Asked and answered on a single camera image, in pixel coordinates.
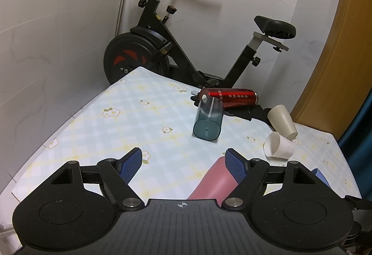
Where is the beige cup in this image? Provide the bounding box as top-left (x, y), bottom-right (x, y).
top-left (267, 104), bottom-right (299, 140)

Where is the pink cup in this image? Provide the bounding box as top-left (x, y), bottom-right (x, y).
top-left (187, 156), bottom-right (238, 200)

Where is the white paper cup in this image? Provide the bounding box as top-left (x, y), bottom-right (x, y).
top-left (263, 131), bottom-right (296, 160)

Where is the floral checkered tablecloth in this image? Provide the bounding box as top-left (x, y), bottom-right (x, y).
top-left (12, 66), bottom-right (362, 207)

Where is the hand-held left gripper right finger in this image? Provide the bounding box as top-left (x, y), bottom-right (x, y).
top-left (222, 148), bottom-right (316, 211)

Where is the metal pipe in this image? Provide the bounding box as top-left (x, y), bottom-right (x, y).
top-left (116, 0), bottom-right (135, 38)

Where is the wooden door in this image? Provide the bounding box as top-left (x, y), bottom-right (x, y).
top-left (291, 0), bottom-right (372, 140)

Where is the blue cup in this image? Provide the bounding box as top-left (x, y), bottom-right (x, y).
top-left (310, 168), bottom-right (331, 189)

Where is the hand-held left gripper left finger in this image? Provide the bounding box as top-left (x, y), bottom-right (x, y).
top-left (51, 147), bottom-right (145, 212)

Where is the black exercise bike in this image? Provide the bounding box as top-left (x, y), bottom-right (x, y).
top-left (103, 0), bottom-right (297, 90)

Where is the red metal bottle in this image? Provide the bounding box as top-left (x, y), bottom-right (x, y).
top-left (198, 88), bottom-right (259, 107)

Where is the transparent teal cup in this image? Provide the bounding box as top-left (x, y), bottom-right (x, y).
top-left (193, 95), bottom-right (224, 141)

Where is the black cloth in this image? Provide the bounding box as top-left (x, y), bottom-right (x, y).
top-left (222, 104), bottom-right (275, 125)

